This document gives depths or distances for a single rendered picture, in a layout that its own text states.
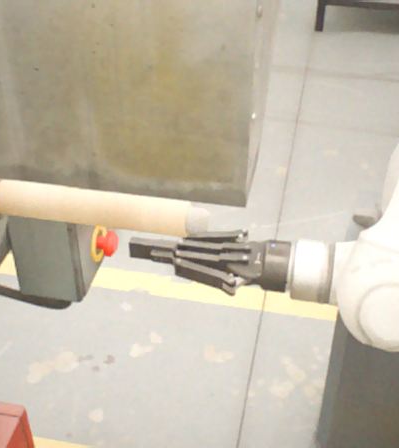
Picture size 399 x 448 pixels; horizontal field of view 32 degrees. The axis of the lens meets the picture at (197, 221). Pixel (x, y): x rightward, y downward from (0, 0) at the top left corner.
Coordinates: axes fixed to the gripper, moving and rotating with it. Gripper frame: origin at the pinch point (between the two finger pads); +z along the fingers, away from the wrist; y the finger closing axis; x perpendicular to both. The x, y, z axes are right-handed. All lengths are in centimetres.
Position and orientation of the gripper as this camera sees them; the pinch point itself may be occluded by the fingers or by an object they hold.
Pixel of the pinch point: (153, 249)
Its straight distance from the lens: 102.4
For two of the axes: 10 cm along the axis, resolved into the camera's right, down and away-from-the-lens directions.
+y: 2.0, -6.0, 7.8
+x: 0.0, -7.9, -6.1
